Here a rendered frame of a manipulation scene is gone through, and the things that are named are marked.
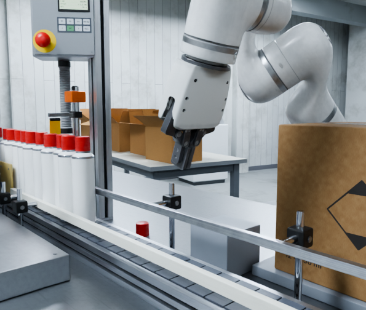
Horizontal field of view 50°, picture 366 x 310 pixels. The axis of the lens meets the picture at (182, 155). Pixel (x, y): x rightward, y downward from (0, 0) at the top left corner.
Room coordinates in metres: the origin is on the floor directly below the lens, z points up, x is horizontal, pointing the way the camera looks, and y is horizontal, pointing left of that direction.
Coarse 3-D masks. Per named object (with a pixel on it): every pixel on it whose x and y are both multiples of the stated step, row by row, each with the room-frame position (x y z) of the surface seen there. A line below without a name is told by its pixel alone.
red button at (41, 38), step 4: (36, 36) 1.03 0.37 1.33; (40, 36) 1.03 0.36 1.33; (44, 36) 1.03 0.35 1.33; (48, 36) 1.03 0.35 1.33; (36, 40) 1.03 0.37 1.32; (40, 40) 1.03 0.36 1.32; (44, 40) 1.03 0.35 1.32; (48, 40) 1.03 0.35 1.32; (40, 44) 1.03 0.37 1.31; (44, 44) 1.03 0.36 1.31; (48, 44) 1.04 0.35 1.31
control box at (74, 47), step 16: (32, 0) 1.05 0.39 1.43; (48, 0) 1.06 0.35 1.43; (32, 16) 1.06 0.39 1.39; (48, 16) 1.06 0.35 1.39; (64, 16) 1.06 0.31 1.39; (80, 16) 1.07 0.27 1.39; (32, 32) 1.06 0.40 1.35; (48, 32) 1.06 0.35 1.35; (32, 48) 1.06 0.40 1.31; (48, 48) 1.06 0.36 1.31; (64, 48) 1.06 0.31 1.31; (80, 48) 1.07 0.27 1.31
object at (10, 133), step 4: (8, 132) 1.20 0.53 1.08; (12, 132) 1.20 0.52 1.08; (8, 136) 1.20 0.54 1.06; (12, 136) 1.20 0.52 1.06; (8, 140) 1.20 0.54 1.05; (12, 140) 1.20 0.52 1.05; (4, 144) 1.19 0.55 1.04; (8, 144) 1.19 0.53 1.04; (4, 148) 1.19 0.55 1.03; (8, 148) 1.19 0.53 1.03; (4, 152) 1.19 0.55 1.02; (8, 152) 1.19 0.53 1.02; (4, 156) 1.20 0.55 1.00; (8, 156) 1.19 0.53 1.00; (4, 160) 1.20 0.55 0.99; (8, 160) 1.19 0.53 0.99; (12, 164) 1.19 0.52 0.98; (12, 168) 1.19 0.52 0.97
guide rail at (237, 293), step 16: (16, 192) 1.09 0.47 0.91; (48, 208) 0.93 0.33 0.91; (80, 224) 0.81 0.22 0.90; (96, 224) 0.77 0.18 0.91; (112, 240) 0.71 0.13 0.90; (128, 240) 0.67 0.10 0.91; (144, 256) 0.64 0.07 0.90; (160, 256) 0.60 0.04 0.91; (176, 272) 0.57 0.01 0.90; (192, 272) 0.55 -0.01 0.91; (208, 272) 0.53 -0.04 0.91; (208, 288) 0.52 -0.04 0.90; (224, 288) 0.50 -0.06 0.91; (240, 288) 0.48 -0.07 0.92; (256, 304) 0.46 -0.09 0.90; (272, 304) 0.44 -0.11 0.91
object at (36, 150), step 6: (36, 132) 1.05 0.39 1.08; (42, 132) 1.05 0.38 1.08; (36, 138) 1.05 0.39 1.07; (42, 138) 1.05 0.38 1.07; (36, 144) 1.05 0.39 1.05; (42, 144) 1.05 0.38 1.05; (36, 150) 1.04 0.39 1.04; (36, 156) 1.04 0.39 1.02; (36, 162) 1.04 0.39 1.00; (36, 168) 1.04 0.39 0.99; (36, 174) 1.04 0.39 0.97; (36, 180) 1.04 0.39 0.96; (36, 186) 1.04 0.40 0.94; (36, 192) 1.04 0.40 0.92
